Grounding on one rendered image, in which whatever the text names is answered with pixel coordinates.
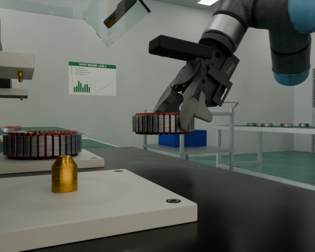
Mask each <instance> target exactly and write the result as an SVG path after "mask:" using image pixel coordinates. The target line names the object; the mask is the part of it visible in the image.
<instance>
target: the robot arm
mask: <svg viewBox="0 0 315 252"><path fill-rule="evenodd" d="M248 28H255V29H263V30H268V35H269V43H270V52H271V61H272V71H273V75H274V78H275V80H276V81H277V82H278V83H279V84H281V85H284V86H296V85H299V84H301V83H302V82H304V81H305V80H306V79H307V78H308V76H309V71H310V68H311V64H310V54H311V45H312V33H314V32H315V0H221V1H220V3H219V4H218V6H217V8H216V10H215V12H214V13H213V15H212V17H211V19H210V20H209V22H208V24H207V26H206V27H205V29H204V31H203V33H202V36H201V38H200V40H199V42H198V43H195V42H191V41H187V40H183V39H178V38H174V37H170V36H166V35H159V36H157V37H156V38H154V39H153V40H151V41H150V42H149V47H148V52H149V53H150V54H152V55H157V56H160V57H167V58H172V59H177V60H182V61H186V65H185V66H184V67H182V68H181V70H180V71H179V72H178V74H177V75H176V77H175V78H174V79H173V81H172V82H171V83H170V84H169V85H168V87H167V88H166V89H165V91H164V93H163V94H162V96H161V97H160V99H159V100H158V103H157V104H156V106H155V108H154V110H153V113H163V114H164V113H180V114H179V116H178V121H179V125H180V129H181V130H182V131H185V130H186V128H187V127H188V125H189V123H190V121H191V120H192V118H193V117H195V118H198V119H200V120H203V121H206V122H208V123H210V122H211V121H212V120H213V115H212V113H211V112H210V111H209V109H208V107H216V106H217V105H219V106H220V107H221V106H222V104H223V102H224V100H225V99H226V97H227V95H228V93H229V91H230V89H231V87H232V85H233V83H232V82H230V79H231V77H232V75H233V73H234V71H235V69H236V67H237V65H238V63H239V61H240V60H239V59H238V58H237V57H236V56H235V55H234V53H235V52H236V50H237V48H238V47H239V45H240V43H241V41H242V39H243V37H244V35H245V33H246V31H247V29H248ZM226 88H227V91H226V93H225V90H226ZM178 92H181V93H178ZM224 93H225V95H224V97H223V98H222V100H221V97H222V95H223V94H224ZM182 94H183V95H182ZM182 103H183V104H182ZM181 104H182V106H181V111H180V109H179V107H180V105H181Z"/></svg>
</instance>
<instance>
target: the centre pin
mask: <svg viewBox="0 0 315 252"><path fill-rule="evenodd" d="M77 190H78V165H77V164H76V163H75V161H74V160H73V158H72V157H71V156H70V155H60V156H59V157H58V158H57V159H56V161H55V162H54V164H53V165H52V167H51V191H52V192H53V193H71V192H75V191H77Z"/></svg>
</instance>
